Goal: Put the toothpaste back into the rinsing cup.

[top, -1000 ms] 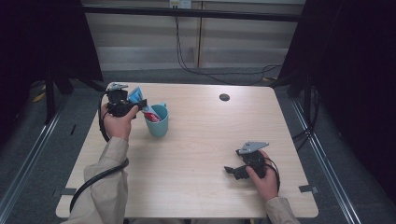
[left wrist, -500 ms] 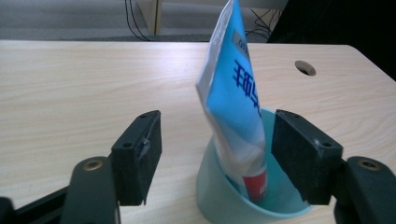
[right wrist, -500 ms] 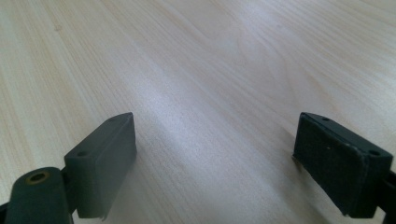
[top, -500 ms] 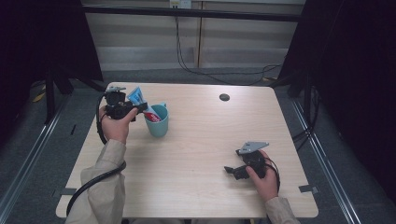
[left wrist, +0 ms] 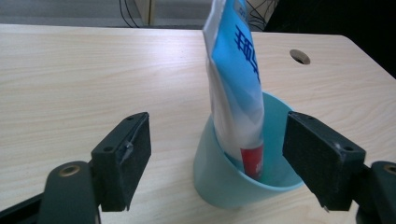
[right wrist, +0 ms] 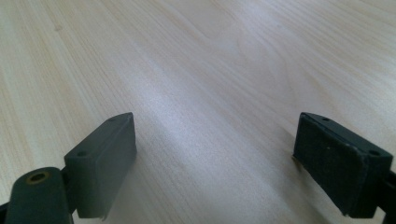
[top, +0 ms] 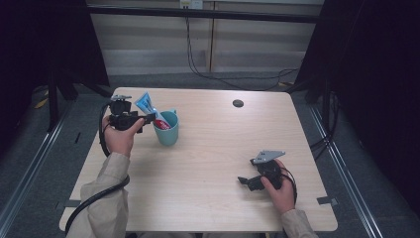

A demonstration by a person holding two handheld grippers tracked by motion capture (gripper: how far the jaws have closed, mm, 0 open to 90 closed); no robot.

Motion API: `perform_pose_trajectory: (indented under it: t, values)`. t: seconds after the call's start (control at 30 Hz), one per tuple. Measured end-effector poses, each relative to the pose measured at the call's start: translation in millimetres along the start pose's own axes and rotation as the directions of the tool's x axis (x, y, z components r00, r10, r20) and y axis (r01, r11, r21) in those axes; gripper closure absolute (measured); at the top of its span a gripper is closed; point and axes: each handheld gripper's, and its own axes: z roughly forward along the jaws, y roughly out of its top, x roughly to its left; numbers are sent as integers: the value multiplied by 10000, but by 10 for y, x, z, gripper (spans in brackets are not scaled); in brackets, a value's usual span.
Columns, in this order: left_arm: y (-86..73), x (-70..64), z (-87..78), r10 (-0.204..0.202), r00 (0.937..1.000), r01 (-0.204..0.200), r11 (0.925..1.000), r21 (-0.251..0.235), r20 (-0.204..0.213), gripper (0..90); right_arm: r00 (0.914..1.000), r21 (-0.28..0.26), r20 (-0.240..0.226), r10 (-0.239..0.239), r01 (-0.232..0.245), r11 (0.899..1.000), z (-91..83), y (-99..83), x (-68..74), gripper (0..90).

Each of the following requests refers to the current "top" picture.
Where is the blue and white toothpaste tube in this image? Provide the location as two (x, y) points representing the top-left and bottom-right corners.
(134, 91), (172, 131)

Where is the black horizontal bar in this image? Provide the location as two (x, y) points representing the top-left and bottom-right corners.
(86, 4), (323, 25)

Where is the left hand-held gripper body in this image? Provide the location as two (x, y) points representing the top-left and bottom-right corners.
(108, 94), (146, 134)

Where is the person's left hand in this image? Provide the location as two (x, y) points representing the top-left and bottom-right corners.
(101, 115), (146, 159)

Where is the person's right hand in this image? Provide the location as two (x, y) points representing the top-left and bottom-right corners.
(260, 159), (297, 215)

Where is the right hand-held gripper black cable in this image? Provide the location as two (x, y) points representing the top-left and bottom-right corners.
(279, 166), (298, 205)

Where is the white wall outlet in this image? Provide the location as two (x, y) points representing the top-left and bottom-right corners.
(179, 0), (204, 11)

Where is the teal plastic cup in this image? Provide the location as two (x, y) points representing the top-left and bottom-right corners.
(152, 108), (180, 147)

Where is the bundle of black floor cables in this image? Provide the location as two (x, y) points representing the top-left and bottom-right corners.
(309, 91), (342, 161)

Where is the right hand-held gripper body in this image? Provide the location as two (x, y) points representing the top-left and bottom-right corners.
(250, 150), (287, 191)

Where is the black wall cable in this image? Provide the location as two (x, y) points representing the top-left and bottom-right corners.
(184, 16), (300, 92)

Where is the yellow floor scrap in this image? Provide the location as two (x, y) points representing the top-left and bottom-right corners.
(34, 97), (50, 110)

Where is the dark curtain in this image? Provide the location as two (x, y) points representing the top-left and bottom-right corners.
(292, 0), (420, 217)
(0, 0), (111, 157)

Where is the black metal stand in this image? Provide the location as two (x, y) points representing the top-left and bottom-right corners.
(47, 70), (79, 134)

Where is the metal floor rail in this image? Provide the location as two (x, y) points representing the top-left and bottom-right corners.
(0, 100), (73, 230)
(308, 104), (384, 238)

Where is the left hand-held gripper black cable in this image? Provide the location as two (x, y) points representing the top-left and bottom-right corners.
(63, 101), (132, 236)

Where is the grey tape strip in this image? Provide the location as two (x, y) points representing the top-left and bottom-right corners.
(316, 195), (339, 206)
(63, 198), (82, 209)

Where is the hand-held gripper black cable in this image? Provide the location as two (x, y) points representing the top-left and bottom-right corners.
(279, 166), (298, 205)
(63, 101), (132, 236)

